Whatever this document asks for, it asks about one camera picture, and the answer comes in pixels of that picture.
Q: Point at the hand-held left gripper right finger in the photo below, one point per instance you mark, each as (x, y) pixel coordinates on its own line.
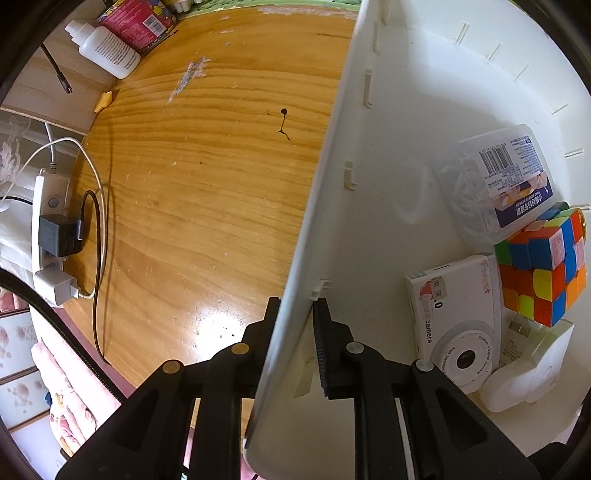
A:
(319, 341)

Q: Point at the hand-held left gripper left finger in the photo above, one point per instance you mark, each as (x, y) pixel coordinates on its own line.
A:
(258, 341)

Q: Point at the white toy camera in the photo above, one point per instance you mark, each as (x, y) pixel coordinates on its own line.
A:
(457, 323)

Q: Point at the white plug charger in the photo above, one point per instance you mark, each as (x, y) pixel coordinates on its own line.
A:
(531, 374)

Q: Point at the colourful puzzle cube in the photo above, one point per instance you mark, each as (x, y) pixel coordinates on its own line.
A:
(540, 267)

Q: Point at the white plastic tray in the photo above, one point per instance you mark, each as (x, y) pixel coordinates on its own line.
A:
(406, 115)

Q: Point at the clear plastic box blue label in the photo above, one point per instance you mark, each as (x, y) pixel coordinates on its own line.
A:
(508, 175)

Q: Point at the pink blanket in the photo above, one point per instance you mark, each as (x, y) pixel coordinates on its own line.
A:
(69, 392)

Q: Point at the white usb charger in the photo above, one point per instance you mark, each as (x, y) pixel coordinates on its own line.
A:
(55, 286)

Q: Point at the black power adapter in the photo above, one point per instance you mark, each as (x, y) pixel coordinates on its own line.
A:
(57, 235)

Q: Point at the small yellow scrap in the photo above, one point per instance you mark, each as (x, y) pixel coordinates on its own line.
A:
(104, 101)

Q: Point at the white lace curtain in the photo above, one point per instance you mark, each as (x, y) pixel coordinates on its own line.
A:
(11, 152)

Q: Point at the white spray bottle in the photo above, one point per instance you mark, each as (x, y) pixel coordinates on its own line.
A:
(108, 50)

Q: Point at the wooden bookshelf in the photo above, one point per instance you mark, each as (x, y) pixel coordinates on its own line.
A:
(27, 92)

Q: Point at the pink can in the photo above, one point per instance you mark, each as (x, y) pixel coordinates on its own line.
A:
(136, 21)

